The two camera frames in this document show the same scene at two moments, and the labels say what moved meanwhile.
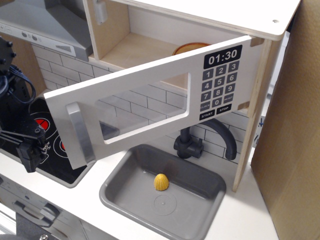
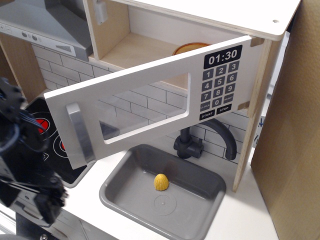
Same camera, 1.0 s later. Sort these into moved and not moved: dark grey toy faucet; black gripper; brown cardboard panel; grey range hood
Moved: black gripper
Not moved: grey range hood; dark grey toy faucet; brown cardboard panel
